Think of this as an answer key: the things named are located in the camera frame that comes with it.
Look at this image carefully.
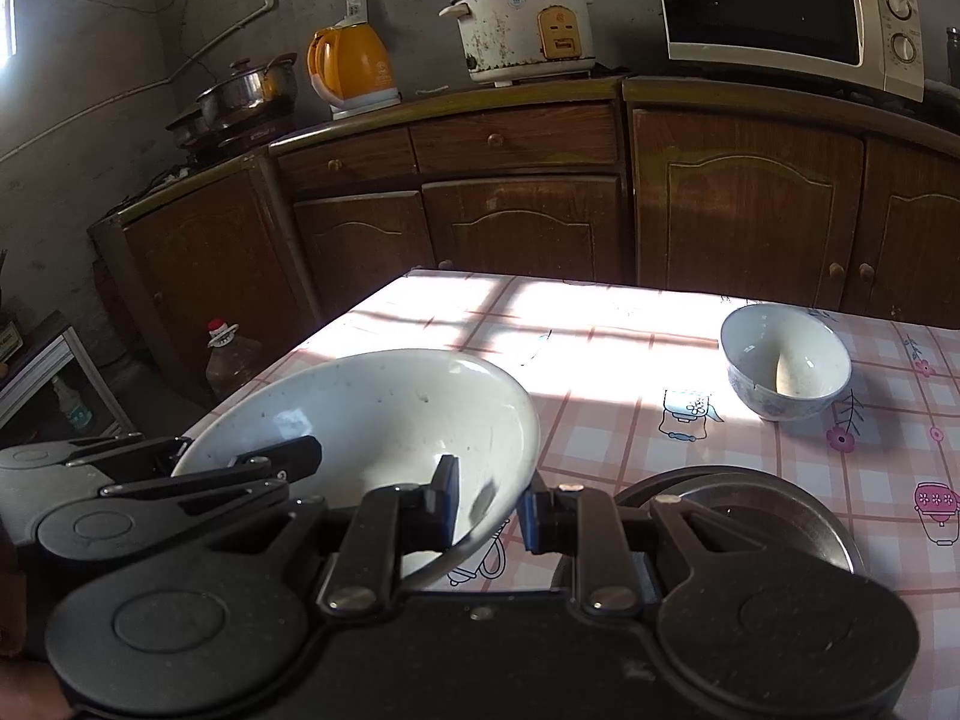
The white microwave oven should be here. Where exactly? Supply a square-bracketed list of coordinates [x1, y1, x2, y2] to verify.
[649, 0, 927, 102]

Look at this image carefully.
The dark induction cooker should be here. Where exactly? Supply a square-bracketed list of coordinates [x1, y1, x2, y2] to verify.
[176, 124, 282, 162]

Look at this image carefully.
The steel cooking pot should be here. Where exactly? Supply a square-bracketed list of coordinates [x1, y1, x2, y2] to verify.
[196, 52, 299, 128]

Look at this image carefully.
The wooden side cabinet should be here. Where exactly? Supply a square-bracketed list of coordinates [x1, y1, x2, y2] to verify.
[88, 146, 323, 406]

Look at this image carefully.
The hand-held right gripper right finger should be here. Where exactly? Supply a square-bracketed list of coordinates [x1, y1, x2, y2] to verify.
[519, 484, 826, 612]

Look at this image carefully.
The plain white bowl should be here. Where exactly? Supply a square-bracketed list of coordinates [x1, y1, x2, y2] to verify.
[171, 349, 541, 590]

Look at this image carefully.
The blue patterned white bowl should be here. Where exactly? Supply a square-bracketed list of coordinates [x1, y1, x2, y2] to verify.
[720, 304, 854, 422]

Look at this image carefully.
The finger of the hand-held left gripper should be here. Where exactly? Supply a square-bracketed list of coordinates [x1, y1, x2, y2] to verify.
[97, 474, 292, 535]
[64, 431, 323, 497]

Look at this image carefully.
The plastic oil bottle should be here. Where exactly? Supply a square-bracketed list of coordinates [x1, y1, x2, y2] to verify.
[206, 319, 263, 400]

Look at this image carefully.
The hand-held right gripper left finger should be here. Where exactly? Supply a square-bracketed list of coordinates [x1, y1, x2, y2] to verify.
[180, 454, 460, 612]

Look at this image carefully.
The wooden double door cabinet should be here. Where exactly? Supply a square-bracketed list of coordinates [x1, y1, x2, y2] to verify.
[622, 75, 960, 331]

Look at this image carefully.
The orange electric kettle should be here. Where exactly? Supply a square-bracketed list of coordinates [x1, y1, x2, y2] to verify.
[306, 21, 402, 121]

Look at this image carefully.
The large steel plate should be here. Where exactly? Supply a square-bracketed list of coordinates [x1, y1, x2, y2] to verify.
[660, 486, 863, 578]

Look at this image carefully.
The small plastic bottle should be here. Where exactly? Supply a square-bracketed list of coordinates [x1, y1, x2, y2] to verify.
[52, 375, 95, 432]

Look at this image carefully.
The pink plaid tablecloth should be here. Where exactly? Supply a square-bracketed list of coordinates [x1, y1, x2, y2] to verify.
[176, 268, 960, 616]

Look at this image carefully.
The wooden cabinet with drawers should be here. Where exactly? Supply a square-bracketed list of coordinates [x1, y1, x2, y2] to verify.
[268, 79, 627, 316]

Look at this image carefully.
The small metal framed shelf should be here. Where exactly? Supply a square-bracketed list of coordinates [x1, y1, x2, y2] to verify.
[0, 311, 136, 458]

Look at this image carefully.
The white rice cooker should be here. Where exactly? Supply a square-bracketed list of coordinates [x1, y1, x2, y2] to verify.
[439, 0, 597, 87]

